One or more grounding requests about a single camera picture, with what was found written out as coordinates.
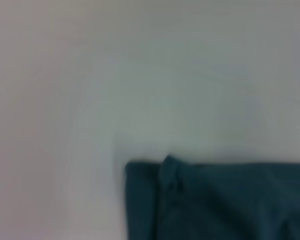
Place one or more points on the teal blue shirt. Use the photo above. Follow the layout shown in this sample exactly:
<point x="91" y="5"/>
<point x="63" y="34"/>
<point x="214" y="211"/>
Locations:
<point x="215" y="200"/>

